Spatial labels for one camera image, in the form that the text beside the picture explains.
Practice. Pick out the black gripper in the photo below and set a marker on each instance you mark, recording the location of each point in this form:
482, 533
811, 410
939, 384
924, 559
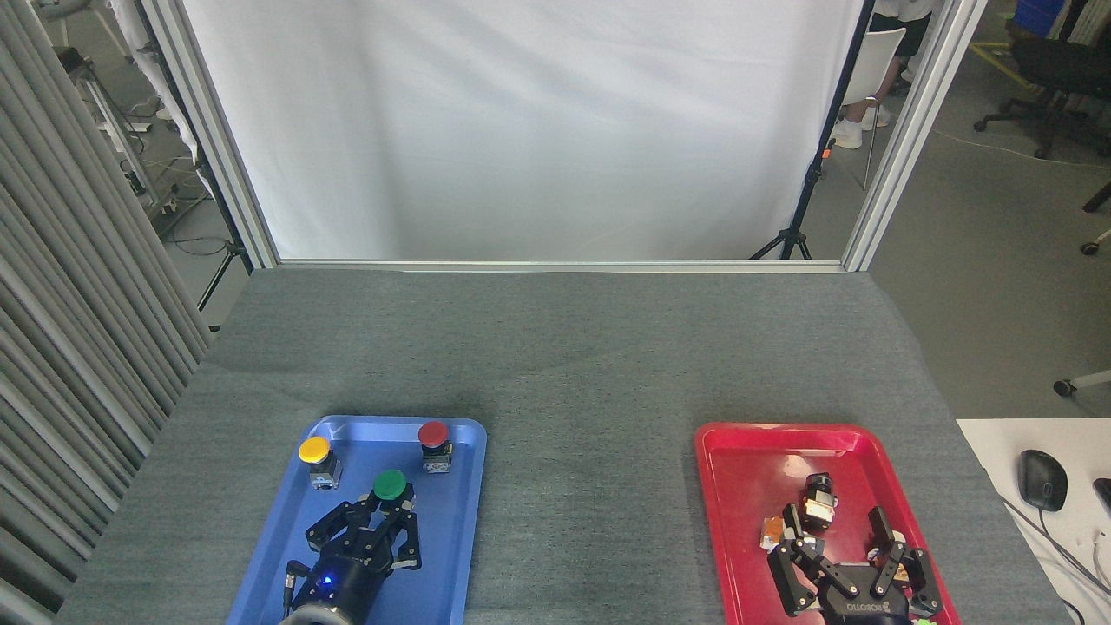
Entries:
347, 577
868, 599

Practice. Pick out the green push button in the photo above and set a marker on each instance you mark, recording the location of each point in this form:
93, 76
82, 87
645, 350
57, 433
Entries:
390, 484

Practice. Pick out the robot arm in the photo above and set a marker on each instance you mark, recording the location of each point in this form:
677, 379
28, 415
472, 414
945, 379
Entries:
312, 616

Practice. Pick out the yellow push button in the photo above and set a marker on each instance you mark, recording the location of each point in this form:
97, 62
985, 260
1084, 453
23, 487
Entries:
314, 450

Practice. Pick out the red push button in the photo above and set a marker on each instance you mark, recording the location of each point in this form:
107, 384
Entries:
433, 434

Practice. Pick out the blue plastic tray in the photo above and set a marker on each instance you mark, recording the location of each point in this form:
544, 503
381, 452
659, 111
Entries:
443, 538

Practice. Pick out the red plastic tray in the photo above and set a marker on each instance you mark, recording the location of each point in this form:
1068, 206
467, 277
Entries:
746, 503

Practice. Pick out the black computer mouse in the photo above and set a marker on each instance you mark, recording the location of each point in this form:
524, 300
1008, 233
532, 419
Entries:
1041, 479

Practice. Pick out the white desk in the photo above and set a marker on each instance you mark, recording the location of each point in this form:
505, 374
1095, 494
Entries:
1072, 443

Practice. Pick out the black keyboard corner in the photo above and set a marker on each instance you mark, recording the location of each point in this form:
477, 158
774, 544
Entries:
1104, 493

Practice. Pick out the white caster leg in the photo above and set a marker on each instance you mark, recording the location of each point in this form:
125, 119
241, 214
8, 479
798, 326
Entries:
1085, 380

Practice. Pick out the silver aluminium crossbar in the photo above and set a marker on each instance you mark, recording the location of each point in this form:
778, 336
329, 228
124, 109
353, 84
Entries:
555, 266

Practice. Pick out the grey ribbed curtain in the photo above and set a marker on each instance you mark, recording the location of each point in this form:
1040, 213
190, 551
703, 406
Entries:
69, 304

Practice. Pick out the caster wheel leg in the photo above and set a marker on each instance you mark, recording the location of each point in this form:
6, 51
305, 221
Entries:
1095, 241

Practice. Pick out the white backdrop cloth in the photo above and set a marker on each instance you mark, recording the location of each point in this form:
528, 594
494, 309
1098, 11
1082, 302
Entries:
521, 130

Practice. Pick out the black chair leg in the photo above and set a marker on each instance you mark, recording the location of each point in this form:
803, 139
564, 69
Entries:
1099, 196

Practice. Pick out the metal equipment cart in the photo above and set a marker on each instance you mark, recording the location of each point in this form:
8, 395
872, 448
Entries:
113, 130

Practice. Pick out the white chair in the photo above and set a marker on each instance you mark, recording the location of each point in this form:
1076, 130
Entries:
877, 61

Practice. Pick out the black office chair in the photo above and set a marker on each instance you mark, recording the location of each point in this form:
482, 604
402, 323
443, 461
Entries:
1055, 65

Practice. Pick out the person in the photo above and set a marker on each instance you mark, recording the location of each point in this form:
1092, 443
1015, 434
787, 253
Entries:
903, 17

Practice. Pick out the blue bin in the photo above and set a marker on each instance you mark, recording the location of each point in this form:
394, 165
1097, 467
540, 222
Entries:
1037, 16

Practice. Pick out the black and orange switch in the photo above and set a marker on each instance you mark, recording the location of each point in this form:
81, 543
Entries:
903, 569

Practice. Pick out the black and white switch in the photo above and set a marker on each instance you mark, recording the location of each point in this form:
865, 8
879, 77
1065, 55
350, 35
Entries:
818, 505

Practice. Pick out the white and orange switch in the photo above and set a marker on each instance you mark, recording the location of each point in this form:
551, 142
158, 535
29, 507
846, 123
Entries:
772, 531

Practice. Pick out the silver aluminium post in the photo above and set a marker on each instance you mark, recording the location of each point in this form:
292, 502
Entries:
911, 130
208, 130

